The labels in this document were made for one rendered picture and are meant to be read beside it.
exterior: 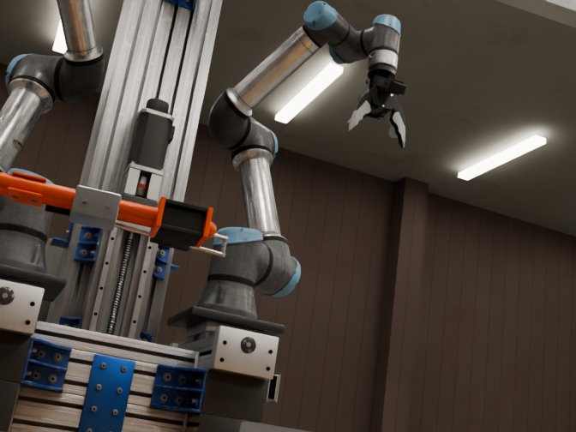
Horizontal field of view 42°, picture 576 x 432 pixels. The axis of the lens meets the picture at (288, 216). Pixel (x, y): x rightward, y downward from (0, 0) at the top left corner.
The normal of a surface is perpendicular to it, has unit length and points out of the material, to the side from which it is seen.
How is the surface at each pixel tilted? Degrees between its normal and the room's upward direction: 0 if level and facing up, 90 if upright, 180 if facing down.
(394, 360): 90
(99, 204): 90
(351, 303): 90
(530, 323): 90
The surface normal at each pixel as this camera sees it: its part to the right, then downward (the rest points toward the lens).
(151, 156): 0.39, -0.24
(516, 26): -0.14, 0.94
